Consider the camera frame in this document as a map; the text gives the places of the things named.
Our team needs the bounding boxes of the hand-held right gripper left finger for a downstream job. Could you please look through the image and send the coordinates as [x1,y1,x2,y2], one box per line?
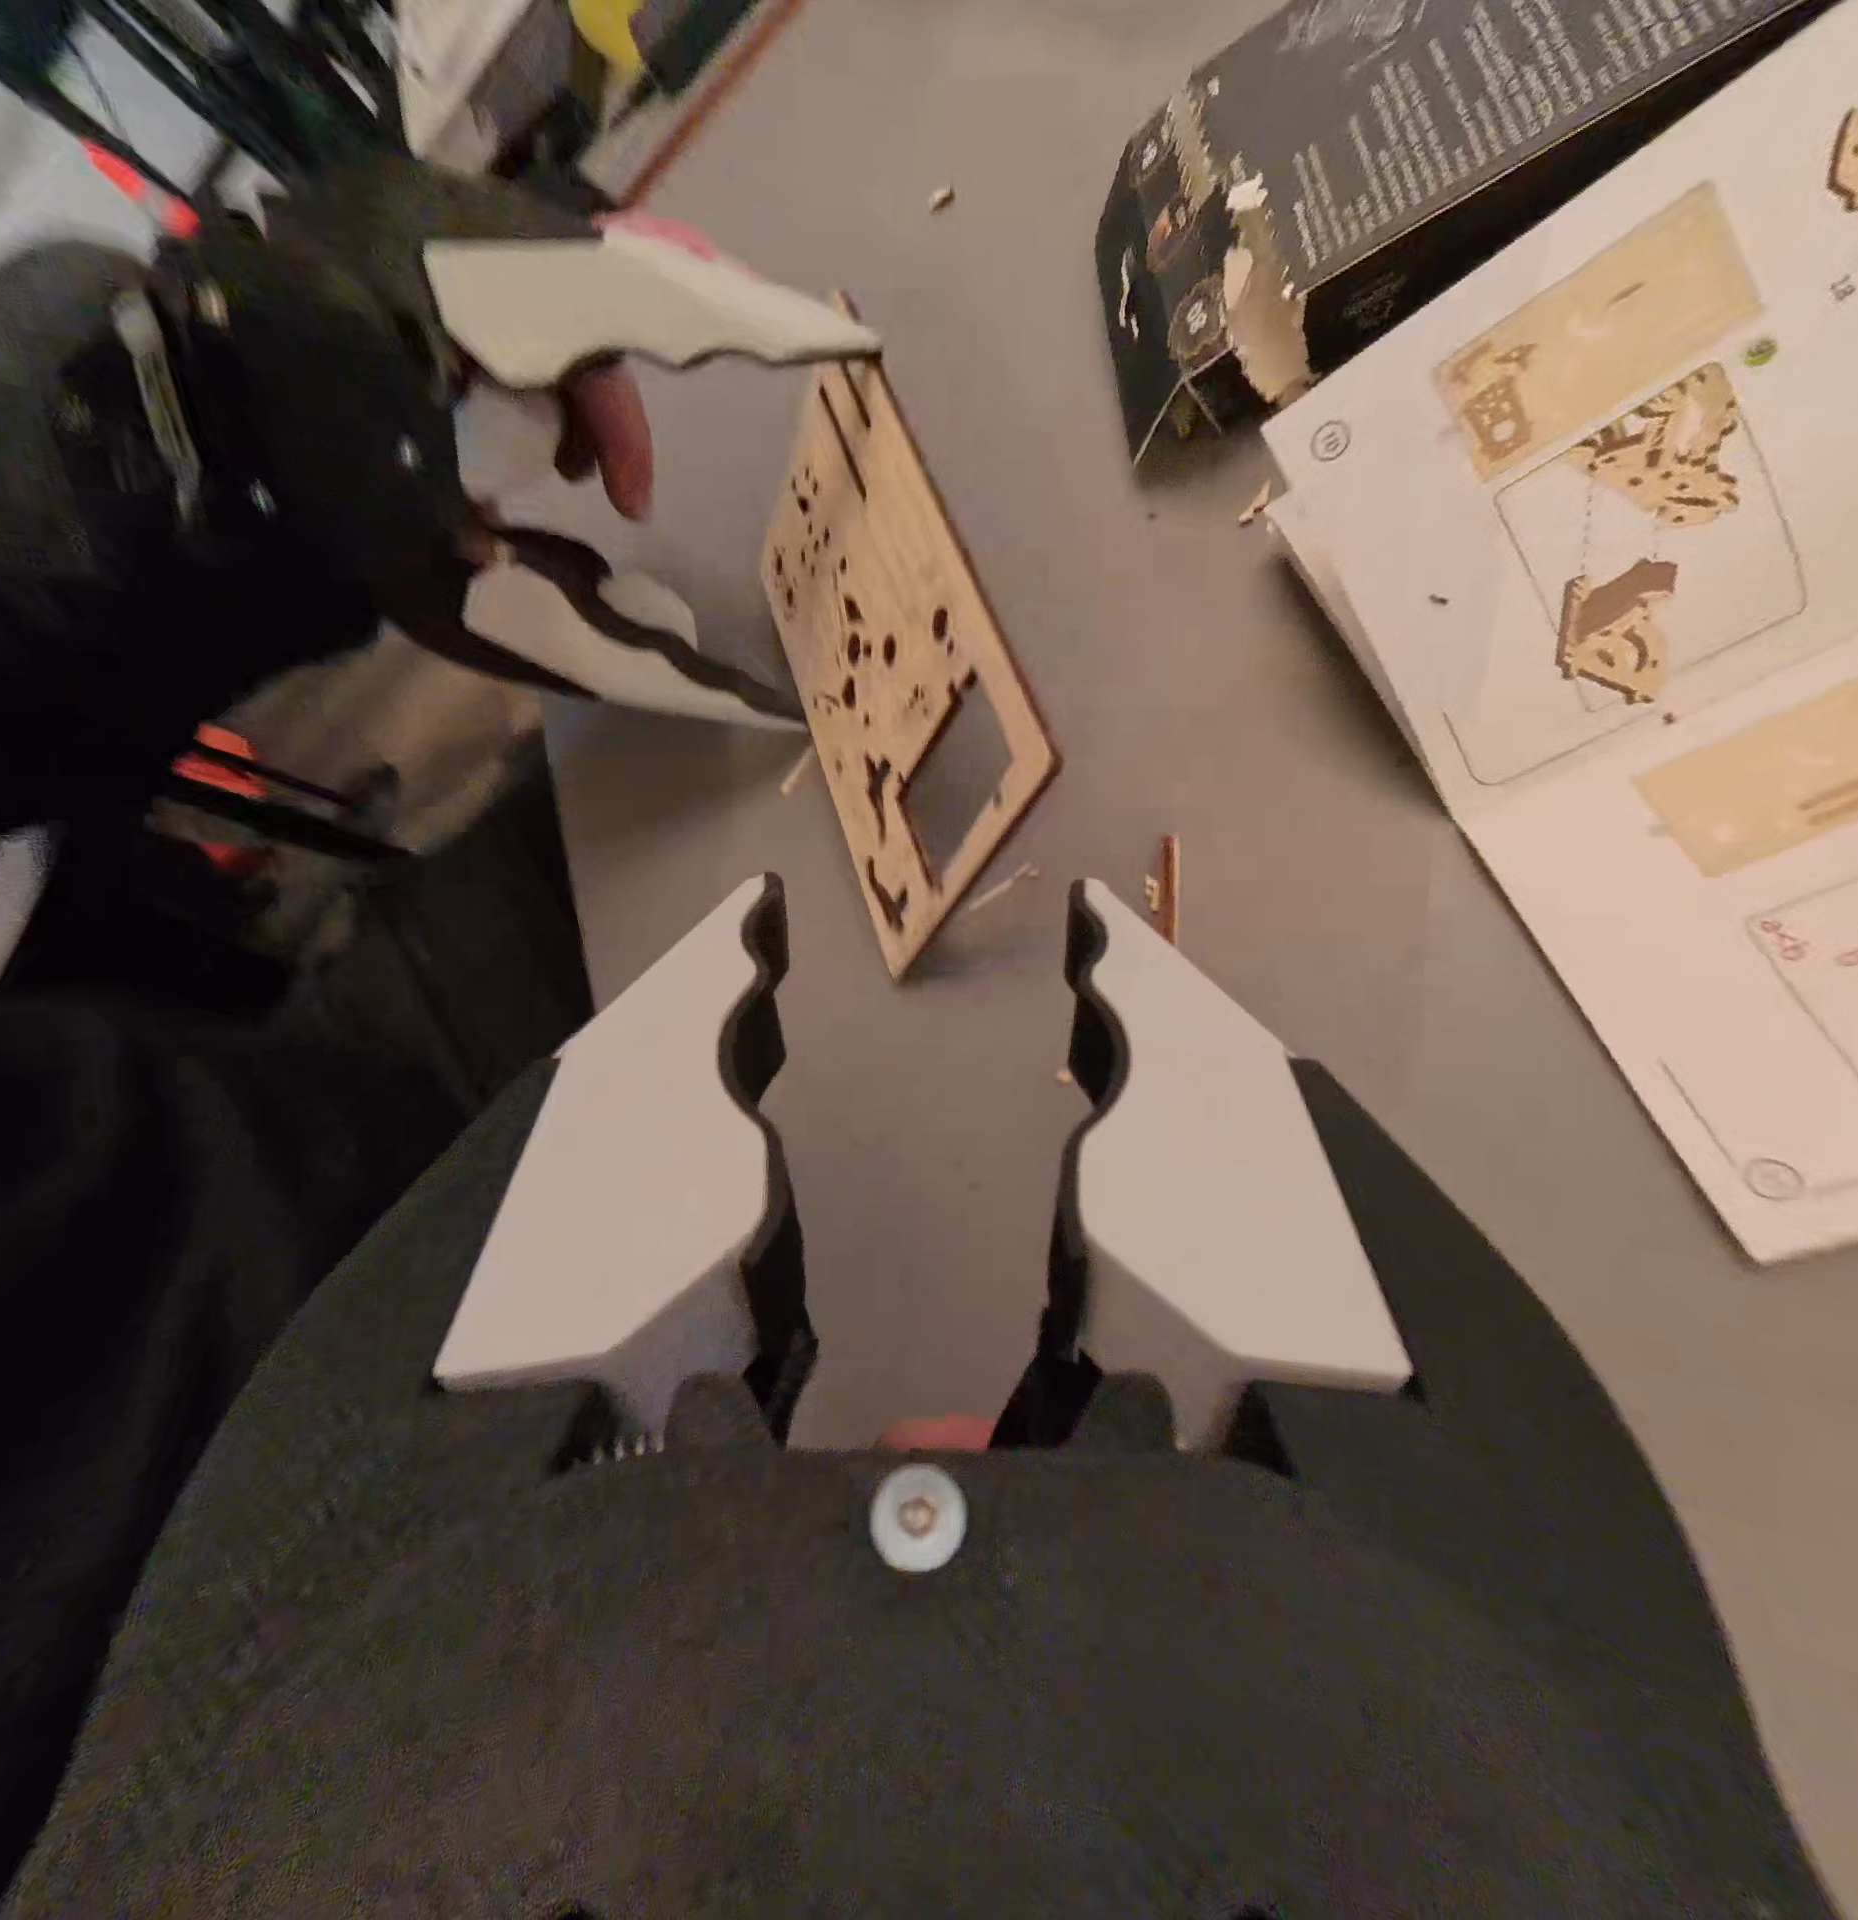
[434,873,820,1445]

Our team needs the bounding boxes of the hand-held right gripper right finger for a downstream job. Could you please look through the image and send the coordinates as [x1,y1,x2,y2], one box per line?
[996,879,1416,1452]

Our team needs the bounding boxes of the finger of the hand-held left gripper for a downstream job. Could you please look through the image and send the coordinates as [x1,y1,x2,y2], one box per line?
[462,532,813,736]
[423,221,884,394]

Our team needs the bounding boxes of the laser-cut wooden parts sheet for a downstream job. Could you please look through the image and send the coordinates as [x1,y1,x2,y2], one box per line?
[757,290,1059,982]

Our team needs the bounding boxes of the person's left hand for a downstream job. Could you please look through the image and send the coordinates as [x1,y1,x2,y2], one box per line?
[558,359,657,522]

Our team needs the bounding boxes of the white instruction booklet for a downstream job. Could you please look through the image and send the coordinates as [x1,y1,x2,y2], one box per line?
[1264,0,1858,1266]

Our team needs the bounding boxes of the black cardboard kit box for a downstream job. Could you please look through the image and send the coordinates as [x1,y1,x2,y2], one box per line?
[1095,0,1840,466]

